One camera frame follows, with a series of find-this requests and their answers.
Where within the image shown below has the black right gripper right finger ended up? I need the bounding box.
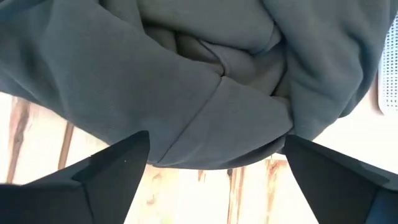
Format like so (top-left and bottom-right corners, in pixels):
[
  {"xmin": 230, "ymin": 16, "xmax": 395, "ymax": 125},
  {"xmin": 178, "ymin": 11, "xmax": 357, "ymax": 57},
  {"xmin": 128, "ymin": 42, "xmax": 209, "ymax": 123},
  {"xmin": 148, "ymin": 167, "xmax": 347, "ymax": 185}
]
[{"xmin": 280, "ymin": 134, "xmax": 398, "ymax": 224}]

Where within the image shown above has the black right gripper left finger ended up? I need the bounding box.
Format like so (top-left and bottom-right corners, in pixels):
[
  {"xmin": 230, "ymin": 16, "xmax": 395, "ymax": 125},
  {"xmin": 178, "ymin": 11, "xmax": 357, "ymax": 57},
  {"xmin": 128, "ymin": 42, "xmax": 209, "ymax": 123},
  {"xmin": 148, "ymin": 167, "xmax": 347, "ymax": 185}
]
[{"xmin": 0, "ymin": 130, "xmax": 151, "ymax": 224}]

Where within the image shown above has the dark grey-green garment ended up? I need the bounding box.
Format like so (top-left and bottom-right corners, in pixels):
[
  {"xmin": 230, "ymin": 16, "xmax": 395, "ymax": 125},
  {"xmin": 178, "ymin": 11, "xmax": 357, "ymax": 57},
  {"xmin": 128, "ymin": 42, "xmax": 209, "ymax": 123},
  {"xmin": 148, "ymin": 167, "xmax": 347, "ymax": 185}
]
[{"xmin": 0, "ymin": 0, "xmax": 398, "ymax": 171}]

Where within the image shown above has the white plastic storage bin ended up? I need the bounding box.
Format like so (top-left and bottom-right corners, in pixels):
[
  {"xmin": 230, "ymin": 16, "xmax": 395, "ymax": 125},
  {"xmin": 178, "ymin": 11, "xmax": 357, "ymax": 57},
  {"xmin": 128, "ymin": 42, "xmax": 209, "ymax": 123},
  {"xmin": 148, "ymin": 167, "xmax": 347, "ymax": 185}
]
[{"xmin": 376, "ymin": 14, "xmax": 398, "ymax": 117}]

